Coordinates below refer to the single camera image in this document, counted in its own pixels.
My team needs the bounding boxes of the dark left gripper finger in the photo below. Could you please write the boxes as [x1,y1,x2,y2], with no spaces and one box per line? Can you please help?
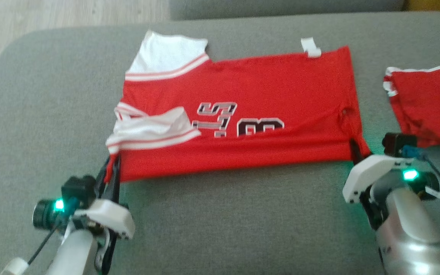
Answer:
[106,154,122,204]
[95,157,113,202]

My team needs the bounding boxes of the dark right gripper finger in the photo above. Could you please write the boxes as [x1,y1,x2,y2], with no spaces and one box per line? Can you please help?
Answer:
[349,139,364,162]

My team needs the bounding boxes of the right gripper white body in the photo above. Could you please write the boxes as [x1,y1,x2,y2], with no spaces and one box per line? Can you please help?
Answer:
[342,154,416,205]

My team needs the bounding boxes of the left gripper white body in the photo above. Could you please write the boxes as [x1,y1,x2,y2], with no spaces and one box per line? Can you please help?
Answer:
[70,198,136,241]

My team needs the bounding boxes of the red shorts white stripes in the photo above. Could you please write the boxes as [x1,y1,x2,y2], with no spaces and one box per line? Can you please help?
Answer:
[383,61,440,152]

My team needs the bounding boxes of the red basketball jersey white sleeves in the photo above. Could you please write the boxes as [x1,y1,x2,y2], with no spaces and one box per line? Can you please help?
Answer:
[105,30,372,183]

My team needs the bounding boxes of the grey sofa seat cushion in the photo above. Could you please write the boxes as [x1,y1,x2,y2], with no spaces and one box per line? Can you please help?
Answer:
[0,11,440,275]

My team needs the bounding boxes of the grey sofa back cushion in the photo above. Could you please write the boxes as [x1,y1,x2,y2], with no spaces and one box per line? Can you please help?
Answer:
[169,0,406,21]

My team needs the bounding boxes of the yellow cushion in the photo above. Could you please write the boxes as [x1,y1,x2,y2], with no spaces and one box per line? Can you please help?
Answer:
[403,0,440,12]

